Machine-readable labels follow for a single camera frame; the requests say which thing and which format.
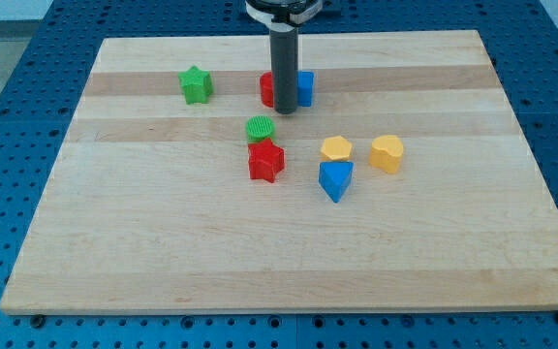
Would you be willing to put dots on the red star block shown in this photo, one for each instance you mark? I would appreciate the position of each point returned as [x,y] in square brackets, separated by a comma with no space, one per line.
[266,160]

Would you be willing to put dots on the green star block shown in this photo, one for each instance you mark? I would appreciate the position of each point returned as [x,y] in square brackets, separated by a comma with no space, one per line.
[196,85]

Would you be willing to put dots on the green round ridged block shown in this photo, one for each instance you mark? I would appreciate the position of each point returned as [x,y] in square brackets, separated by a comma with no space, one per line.
[259,128]

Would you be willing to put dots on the blue triangle block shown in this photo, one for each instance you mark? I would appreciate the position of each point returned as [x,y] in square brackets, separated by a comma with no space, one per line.
[335,178]

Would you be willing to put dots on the yellow hexagon block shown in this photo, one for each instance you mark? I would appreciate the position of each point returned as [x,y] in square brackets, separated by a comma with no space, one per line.
[336,149]

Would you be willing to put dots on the red cylinder block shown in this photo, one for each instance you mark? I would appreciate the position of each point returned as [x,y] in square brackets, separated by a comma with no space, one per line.
[266,89]

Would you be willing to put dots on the blue block behind rod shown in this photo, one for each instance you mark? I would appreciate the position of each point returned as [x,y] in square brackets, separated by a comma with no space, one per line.
[305,88]

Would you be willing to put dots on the yellow heart block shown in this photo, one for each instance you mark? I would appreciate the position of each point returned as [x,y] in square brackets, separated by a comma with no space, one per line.
[386,153]

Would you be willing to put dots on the wooden board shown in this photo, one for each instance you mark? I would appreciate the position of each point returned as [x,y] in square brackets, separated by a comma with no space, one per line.
[149,207]

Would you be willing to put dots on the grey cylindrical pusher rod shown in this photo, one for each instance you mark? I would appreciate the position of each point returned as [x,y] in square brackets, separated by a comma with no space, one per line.
[284,66]

